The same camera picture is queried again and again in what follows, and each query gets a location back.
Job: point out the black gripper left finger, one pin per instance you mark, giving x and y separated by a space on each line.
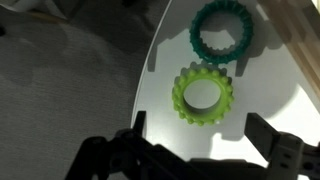
126 156

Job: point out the light wooden slatted crate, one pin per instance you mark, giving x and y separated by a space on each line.
300 50

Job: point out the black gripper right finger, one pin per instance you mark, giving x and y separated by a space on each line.
266 136

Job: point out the grey chair wooden armrests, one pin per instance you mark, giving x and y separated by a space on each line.
50 17

